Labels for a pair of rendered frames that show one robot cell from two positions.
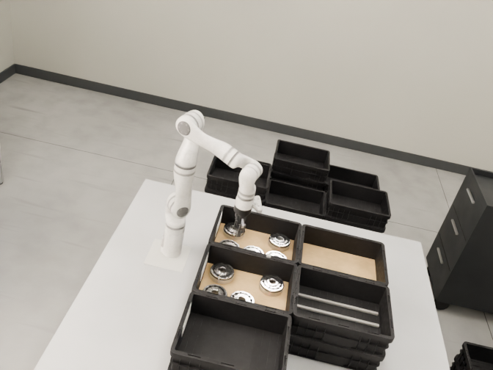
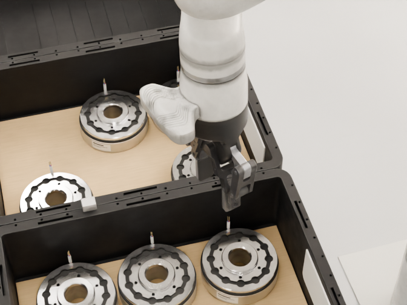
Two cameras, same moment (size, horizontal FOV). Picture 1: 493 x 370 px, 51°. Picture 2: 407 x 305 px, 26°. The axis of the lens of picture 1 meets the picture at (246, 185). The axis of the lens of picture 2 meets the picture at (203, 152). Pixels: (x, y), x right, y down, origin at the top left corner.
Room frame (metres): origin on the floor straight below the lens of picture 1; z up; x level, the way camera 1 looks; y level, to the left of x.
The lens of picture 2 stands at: (2.42, -0.22, 1.84)
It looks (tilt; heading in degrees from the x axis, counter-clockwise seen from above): 49 degrees down; 163
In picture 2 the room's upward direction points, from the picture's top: straight up
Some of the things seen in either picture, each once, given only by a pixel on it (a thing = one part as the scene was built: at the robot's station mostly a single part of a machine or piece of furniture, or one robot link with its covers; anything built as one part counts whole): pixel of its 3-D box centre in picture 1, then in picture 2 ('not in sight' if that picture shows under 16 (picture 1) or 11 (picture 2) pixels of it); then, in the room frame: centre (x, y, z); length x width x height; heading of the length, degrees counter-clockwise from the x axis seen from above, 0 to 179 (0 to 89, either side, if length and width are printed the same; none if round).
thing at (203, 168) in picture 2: not in sight; (204, 166); (1.75, -0.01, 0.99); 0.02 x 0.01 x 0.04; 104
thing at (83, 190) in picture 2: (272, 283); (56, 201); (1.64, -0.19, 0.86); 0.10 x 0.10 x 0.01
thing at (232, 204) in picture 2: not in sight; (237, 196); (1.82, 0.01, 1.01); 0.03 x 0.01 x 0.05; 14
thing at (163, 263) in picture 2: not in sight; (156, 274); (1.80, -0.09, 0.86); 0.05 x 0.05 x 0.01
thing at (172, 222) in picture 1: (177, 211); not in sight; (1.88, 0.28, 0.95); 0.09 x 0.09 x 0.17; 33
